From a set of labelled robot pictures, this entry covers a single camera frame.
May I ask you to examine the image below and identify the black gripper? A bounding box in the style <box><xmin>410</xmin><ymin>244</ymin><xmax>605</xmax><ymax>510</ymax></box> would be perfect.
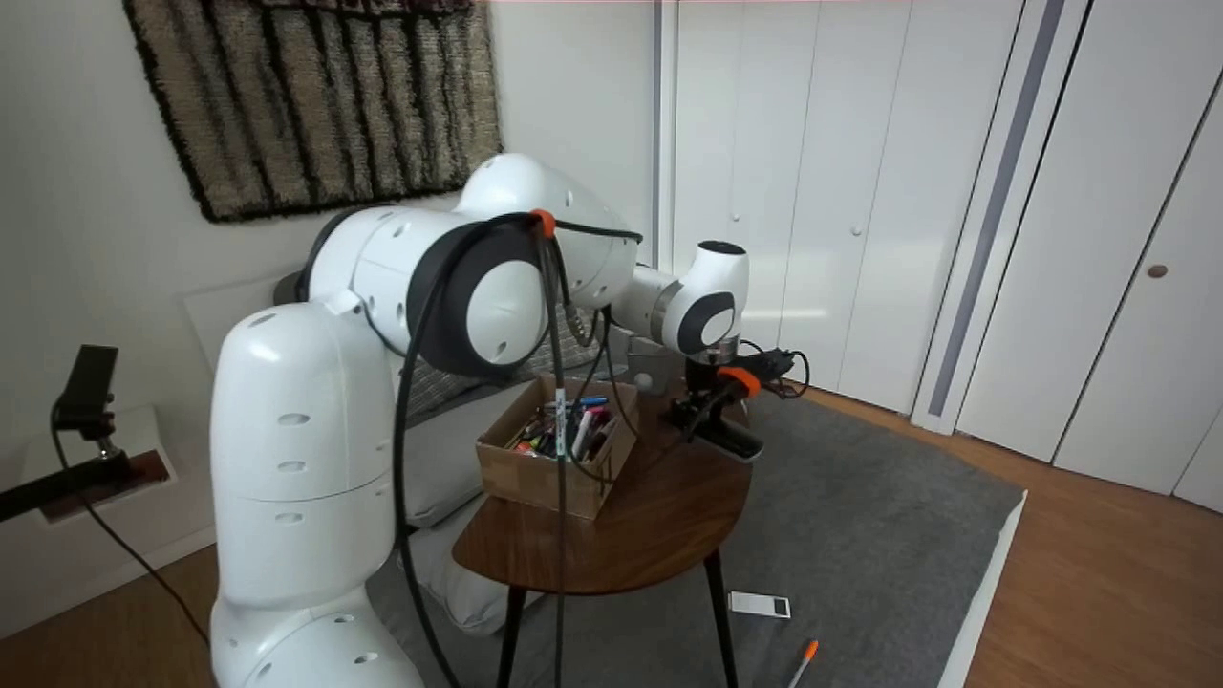
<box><xmin>669</xmin><ymin>357</ymin><xmax>771</xmax><ymax>436</ymax></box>

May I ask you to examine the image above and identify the black eyeglass case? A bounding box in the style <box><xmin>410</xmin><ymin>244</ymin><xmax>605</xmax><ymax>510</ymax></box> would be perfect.
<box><xmin>693</xmin><ymin>417</ymin><xmax>768</xmax><ymax>468</ymax></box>

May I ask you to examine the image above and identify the brown cardboard box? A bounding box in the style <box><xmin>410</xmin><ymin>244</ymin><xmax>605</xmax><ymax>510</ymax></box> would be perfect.
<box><xmin>475</xmin><ymin>373</ymin><xmax>641</xmax><ymax>527</ymax></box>

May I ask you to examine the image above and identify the round wooden side table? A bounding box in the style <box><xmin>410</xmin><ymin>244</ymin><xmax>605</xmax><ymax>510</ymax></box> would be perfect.
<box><xmin>452</xmin><ymin>393</ymin><xmax>756</xmax><ymax>688</ymax></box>

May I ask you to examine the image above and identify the long white marker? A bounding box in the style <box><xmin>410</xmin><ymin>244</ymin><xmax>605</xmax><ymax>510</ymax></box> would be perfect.
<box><xmin>547</xmin><ymin>385</ymin><xmax>575</xmax><ymax>462</ymax></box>

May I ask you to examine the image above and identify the grey rug with white edge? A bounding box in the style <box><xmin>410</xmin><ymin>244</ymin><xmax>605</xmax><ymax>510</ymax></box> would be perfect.
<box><xmin>367</xmin><ymin>380</ymin><xmax>1033</xmax><ymax>688</ymax></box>

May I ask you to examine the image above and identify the white remote control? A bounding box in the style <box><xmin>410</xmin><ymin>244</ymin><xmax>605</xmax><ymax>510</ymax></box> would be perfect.
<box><xmin>725</xmin><ymin>588</ymin><xmax>796</xmax><ymax>622</ymax></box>

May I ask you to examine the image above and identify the orange and white pen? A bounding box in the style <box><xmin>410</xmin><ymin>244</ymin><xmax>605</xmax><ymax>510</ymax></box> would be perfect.
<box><xmin>784</xmin><ymin>639</ymin><xmax>824</xmax><ymax>688</ymax></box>

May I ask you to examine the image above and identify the white cushion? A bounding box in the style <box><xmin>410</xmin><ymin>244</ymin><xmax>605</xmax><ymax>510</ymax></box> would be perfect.
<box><xmin>413</xmin><ymin>527</ymin><xmax>547</xmax><ymax>644</ymax></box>

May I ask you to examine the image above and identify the white panel with grey stripe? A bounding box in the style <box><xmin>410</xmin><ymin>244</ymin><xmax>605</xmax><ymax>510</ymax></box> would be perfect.
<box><xmin>906</xmin><ymin>0</ymin><xmax>1088</xmax><ymax>441</ymax></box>

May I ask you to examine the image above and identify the white plain closet door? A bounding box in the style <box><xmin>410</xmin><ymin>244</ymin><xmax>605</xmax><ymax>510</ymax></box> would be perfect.
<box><xmin>952</xmin><ymin>0</ymin><xmax>1223</xmax><ymax>468</ymax></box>

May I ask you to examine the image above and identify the white door with knob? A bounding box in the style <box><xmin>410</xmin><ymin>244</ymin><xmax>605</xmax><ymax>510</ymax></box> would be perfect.
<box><xmin>1052</xmin><ymin>73</ymin><xmax>1223</xmax><ymax>506</ymax></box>

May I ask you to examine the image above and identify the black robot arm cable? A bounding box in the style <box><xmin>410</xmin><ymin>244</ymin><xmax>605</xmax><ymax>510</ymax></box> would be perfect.
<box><xmin>389</xmin><ymin>208</ymin><xmax>650</xmax><ymax>688</ymax></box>

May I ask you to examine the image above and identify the shaggy striped wall hanging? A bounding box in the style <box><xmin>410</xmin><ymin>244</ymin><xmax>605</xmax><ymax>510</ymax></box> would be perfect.
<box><xmin>120</xmin><ymin>0</ymin><xmax>508</xmax><ymax>227</ymax></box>

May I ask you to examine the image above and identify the black camera cable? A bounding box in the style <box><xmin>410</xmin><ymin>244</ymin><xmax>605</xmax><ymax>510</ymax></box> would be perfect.
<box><xmin>50</xmin><ymin>425</ymin><xmax>213</xmax><ymax>645</ymax></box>

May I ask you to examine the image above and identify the black camera on stand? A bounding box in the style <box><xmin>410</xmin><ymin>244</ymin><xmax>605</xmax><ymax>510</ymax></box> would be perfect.
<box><xmin>50</xmin><ymin>342</ymin><xmax>121</xmax><ymax>445</ymax></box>

